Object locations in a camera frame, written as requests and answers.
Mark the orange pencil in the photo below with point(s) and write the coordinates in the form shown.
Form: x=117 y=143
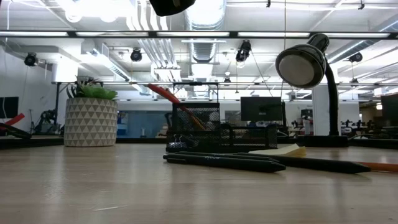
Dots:
x=382 y=167
x=196 y=121

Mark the black pen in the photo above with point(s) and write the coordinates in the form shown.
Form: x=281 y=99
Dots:
x=224 y=163
x=224 y=155
x=311 y=165

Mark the yellow sticky note pad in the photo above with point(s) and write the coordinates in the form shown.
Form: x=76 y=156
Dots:
x=286 y=151

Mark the black lab robot arm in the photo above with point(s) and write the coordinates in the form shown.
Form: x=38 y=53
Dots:
x=46 y=119

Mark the black mesh desk organizer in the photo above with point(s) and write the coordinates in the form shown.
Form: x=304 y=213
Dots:
x=224 y=137

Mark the black ceiling spotlight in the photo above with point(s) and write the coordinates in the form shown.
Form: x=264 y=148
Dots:
x=136 y=55
x=30 y=59
x=356 y=57
x=243 y=51

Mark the green succulent plant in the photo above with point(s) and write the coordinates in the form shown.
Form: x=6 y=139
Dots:
x=96 y=91

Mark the black computer monitor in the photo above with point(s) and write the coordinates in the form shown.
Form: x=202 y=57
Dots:
x=261 y=109
x=390 y=109

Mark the black gooseneck desk lamp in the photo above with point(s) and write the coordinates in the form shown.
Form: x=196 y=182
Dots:
x=298 y=67

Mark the white triangle-pattern plant pot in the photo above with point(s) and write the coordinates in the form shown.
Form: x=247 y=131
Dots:
x=90 y=123

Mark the red bar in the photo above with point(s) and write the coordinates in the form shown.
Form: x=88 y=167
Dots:
x=15 y=119

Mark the black wall screen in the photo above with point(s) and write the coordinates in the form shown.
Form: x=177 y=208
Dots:
x=9 y=107

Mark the black table frame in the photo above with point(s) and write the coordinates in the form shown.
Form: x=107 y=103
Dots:
x=31 y=142

